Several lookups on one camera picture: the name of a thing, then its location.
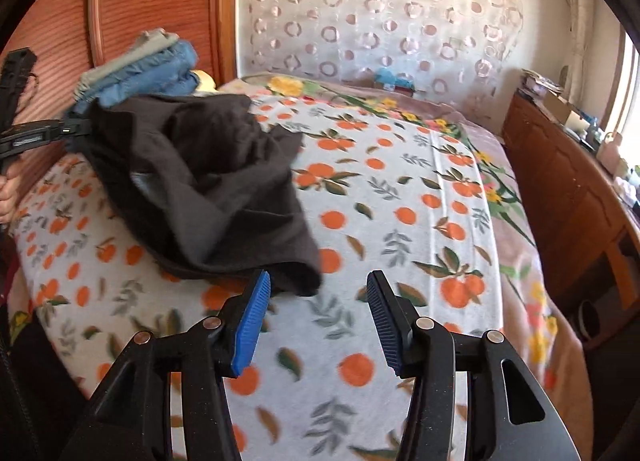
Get yellow plush toy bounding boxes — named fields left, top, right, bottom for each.
left=192, top=70, right=217, bottom=95

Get blue item on box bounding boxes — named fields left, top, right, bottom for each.
left=374, top=68, right=416, bottom=95

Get lower folded blue jeans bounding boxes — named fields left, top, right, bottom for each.
left=96, top=71, right=200, bottom=107

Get upper folded blue jeans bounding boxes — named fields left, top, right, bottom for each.
left=74, top=39, right=198, bottom=105

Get stack of papers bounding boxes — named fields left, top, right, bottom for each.
left=518, top=68, right=563, bottom=100

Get circle pattern sheer curtain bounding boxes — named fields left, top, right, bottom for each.
left=236, top=0, right=523, bottom=128

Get pink floral bedspread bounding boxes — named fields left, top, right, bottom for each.
left=226, top=74, right=593, bottom=460

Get left hand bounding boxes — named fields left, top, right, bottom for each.
left=0, top=159, right=24, bottom=225

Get wooden sideboard cabinet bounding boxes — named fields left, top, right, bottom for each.
left=502, top=92, right=639, bottom=345

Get orange print white blanket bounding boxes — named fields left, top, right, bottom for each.
left=8, top=92, right=503, bottom=460

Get folded blue jeans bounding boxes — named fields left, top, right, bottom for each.
left=96, top=71, right=200, bottom=107
left=74, top=39, right=198, bottom=105

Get dark grey pants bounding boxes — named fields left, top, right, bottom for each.
left=68, top=94, right=321, bottom=296

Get cardboard box on cabinet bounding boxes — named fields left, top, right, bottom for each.
left=542, top=92, right=582, bottom=126

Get beige folded pants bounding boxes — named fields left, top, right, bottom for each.
left=73, top=28, right=179, bottom=100

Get wooden slatted headboard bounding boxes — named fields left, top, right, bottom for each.
left=0, top=0, right=239, bottom=202

